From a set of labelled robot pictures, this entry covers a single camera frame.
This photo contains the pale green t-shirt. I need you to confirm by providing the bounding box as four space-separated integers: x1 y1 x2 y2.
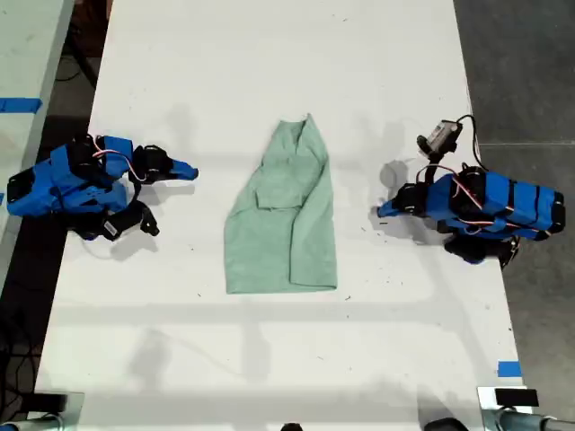
223 112 339 295

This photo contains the long blue tape strip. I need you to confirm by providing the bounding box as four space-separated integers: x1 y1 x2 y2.
0 96 44 113

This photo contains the pale side table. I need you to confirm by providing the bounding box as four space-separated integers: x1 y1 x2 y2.
0 0 75 282

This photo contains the black rounded object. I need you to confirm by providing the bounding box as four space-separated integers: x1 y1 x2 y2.
423 417 471 431

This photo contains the small black box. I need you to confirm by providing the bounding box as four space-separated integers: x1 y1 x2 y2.
494 388 540 409
31 392 69 412

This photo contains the metal table clamp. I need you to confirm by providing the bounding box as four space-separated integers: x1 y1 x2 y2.
476 385 575 431
0 391 86 431

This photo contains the black camera stalk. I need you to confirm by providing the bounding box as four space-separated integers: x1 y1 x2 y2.
134 200 161 237
417 151 450 186

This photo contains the silver black camera box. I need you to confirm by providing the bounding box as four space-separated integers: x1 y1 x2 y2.
416 119 463 158

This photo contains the black camera box white label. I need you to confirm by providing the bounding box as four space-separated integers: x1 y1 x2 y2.
101 209 142 242

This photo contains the black camera cable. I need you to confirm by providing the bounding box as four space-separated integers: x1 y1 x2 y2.
456 113 490 174

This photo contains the black floor cable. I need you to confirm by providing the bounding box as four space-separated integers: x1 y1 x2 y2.
56 42 98 84

